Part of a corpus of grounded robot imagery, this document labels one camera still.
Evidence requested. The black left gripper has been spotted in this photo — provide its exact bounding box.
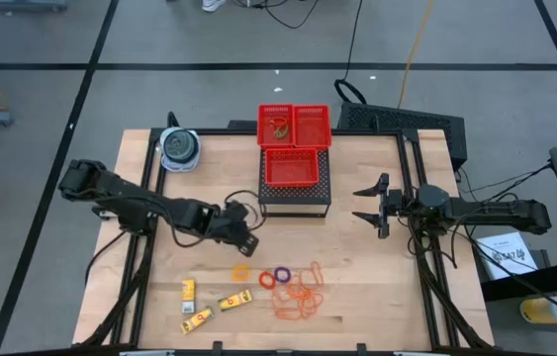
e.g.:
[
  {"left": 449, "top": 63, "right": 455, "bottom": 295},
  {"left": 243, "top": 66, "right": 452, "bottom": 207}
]
[{"left": 208, "top": 200, "right": 260, "bottom": 258}]

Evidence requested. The yellow white plastic container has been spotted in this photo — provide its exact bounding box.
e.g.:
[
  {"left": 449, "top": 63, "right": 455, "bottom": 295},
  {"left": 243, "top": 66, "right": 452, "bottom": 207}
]
[{"left": 518, "top": 295, "right": 557, "bottom": 325}]

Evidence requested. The black arm floor cable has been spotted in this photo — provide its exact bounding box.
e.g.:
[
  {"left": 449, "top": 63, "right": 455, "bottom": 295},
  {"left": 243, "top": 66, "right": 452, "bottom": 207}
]
[{"left": 83, "top": 229, "right": 129, "bottom": 287}]

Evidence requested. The black computer power cable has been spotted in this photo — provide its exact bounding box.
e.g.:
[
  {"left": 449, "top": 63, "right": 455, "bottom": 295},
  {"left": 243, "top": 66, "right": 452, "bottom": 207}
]
[{"left": 332, "top": 0, "right": 364, "bottom": 105}]

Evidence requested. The black shelf beam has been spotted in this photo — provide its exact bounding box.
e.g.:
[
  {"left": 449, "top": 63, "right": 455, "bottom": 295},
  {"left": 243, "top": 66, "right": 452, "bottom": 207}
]
[{"left": 480, "top": 259, "right": 557, "bottom": 303}]

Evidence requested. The black floor cable bundle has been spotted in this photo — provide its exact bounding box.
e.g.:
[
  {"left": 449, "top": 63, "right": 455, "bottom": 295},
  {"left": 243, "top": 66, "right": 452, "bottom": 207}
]
[{"left": 235, "top": 0, "right": 322, "bottom": 30}]

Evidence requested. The white printed booklet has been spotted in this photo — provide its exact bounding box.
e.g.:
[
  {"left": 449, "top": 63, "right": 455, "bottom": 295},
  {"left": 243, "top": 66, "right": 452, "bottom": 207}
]
[{"left": 475, "top": 230, "right": 539, "bottom": 281}]

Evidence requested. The black perforated computer case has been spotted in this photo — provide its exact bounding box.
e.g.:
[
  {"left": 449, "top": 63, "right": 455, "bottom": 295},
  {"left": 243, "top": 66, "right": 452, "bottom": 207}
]
[{"left": 336, "top": 101, "right": 468, "bottom": 172}]

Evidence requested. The red plastic mesh basket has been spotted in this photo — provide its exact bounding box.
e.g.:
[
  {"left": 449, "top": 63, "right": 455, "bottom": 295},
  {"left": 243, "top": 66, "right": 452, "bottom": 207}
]
[
  {"left": 263, "top": 147, "right": 320, "bottom": 188},
  {"left": 256, "top": 104, "right": 295, "bottom": 148},
  {"left": 292, "top": 104, "right": 332, "bottom": 149}
]

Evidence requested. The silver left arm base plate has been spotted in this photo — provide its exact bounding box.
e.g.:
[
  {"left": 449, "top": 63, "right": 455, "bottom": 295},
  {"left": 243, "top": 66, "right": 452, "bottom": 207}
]
[{"left": 92, "top": 206, "right": 117, "bottom": 222}]

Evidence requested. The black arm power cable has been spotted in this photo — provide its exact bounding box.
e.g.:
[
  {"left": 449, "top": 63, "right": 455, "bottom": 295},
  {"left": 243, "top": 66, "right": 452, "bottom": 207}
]
[{"left": 458, "top": 162, "right": 554, "bottom": 195}]

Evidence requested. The black perforated metal riser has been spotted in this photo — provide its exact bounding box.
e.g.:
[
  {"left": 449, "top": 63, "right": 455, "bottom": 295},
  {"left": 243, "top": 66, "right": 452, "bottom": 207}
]
[{"left": 257, "top": 146, "right": 332, "bottom": 219}]

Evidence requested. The yellow floor cable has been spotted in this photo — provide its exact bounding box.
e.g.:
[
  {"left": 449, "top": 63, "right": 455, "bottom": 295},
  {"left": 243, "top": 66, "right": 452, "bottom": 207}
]
[{"left": 397, "top": 0, "right": 435, "bottom": 109}]

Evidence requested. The black aluminium extrusion frame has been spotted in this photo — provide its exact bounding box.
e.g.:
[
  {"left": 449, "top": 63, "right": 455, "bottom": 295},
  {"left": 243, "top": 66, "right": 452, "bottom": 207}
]
[{"left": 72, "top": 126, "right": 496, "bottom": 356}]

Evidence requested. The yellow crayon box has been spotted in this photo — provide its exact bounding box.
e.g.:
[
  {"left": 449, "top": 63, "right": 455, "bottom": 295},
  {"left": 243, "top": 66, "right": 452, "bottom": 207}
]
[
  {"left": 180, "top": 306, "right": 216, "bottom": 334},
  {"left": 218, "top": 289, "right": 254, "bottom": 312},
  {"left": 181, "top": 279, "right": 196, "bottom": 314}
]

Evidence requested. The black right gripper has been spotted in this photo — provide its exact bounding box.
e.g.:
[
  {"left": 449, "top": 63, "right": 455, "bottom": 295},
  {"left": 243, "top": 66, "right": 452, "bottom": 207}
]
[{"left": 351, "top": 172, "right": 411, "bottom": 240}]

